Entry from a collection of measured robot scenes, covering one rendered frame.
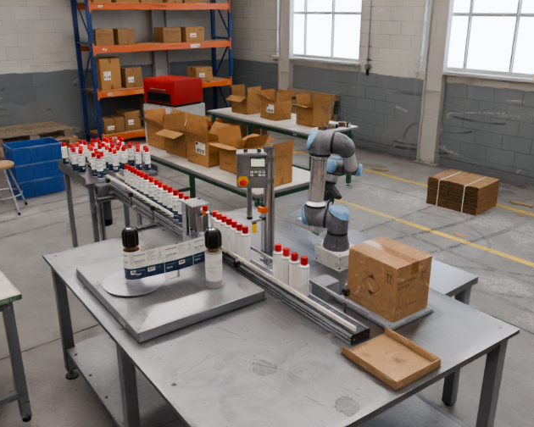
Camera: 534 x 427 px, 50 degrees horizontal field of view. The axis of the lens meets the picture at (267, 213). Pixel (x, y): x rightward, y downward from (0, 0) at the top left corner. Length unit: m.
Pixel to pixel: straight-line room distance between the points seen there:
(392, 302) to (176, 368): 0.98
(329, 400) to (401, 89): 7.27
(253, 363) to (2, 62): 8.33
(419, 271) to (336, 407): 0.81
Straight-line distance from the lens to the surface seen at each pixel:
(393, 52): 9.15
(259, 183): 3.01
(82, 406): 3.66
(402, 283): 2.61
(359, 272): 2.72
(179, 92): 8.33
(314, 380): 2.30
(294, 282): 2.76
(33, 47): 10.25
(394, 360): 2.45
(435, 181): 6.91
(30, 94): 10.27
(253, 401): 2.20
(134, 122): 10.24
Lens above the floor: 2.19
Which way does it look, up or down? 20 degrees down
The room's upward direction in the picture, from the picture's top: straight up
